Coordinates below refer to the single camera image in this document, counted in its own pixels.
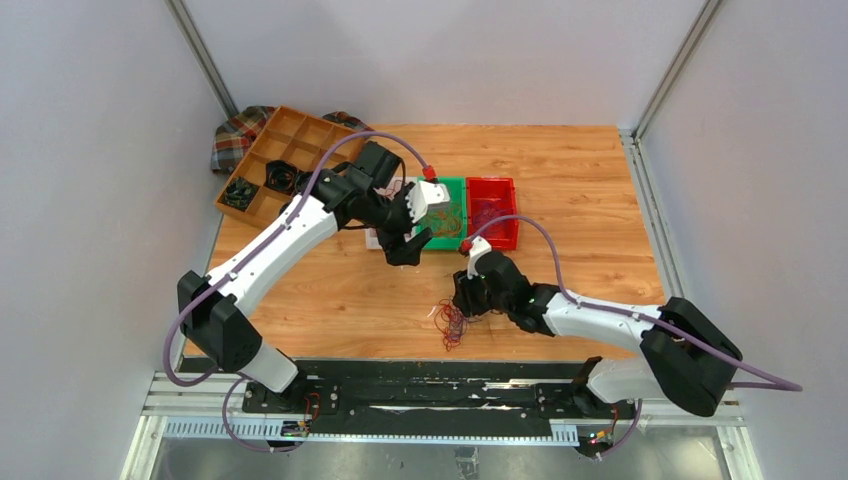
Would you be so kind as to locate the plaid cloth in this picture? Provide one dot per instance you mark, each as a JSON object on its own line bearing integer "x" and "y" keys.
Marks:
{"x": 232, "y": 139}

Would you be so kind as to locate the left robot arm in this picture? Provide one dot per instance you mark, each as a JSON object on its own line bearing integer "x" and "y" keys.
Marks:
{"x": 215, "y": 307}

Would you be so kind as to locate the orange wooden compartment tray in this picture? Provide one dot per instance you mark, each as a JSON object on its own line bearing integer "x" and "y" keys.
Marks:
{"x": 256, "y": 192}

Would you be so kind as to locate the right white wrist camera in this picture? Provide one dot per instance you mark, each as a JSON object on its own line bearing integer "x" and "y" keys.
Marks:
{"x": 474, "y": 249}

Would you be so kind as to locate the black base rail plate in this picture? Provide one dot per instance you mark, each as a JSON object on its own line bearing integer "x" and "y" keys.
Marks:
{"x": 435, "y": 398}

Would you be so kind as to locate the green plastic bin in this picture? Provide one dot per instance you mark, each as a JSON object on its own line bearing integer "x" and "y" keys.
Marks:
{"x": 449, "y": 226}

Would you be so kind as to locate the white plastic bin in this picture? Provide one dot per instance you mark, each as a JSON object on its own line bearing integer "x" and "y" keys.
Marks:
{"x": 390, "y": 191}

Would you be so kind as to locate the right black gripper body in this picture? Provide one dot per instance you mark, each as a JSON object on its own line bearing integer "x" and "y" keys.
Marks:
{"x": 476, "y": 298}

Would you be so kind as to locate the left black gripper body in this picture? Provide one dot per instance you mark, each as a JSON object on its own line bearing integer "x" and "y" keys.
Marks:
{"x": 391, "y": 229}

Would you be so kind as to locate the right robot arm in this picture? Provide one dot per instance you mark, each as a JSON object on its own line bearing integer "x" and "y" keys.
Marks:
{"x": 680, "y": 355}

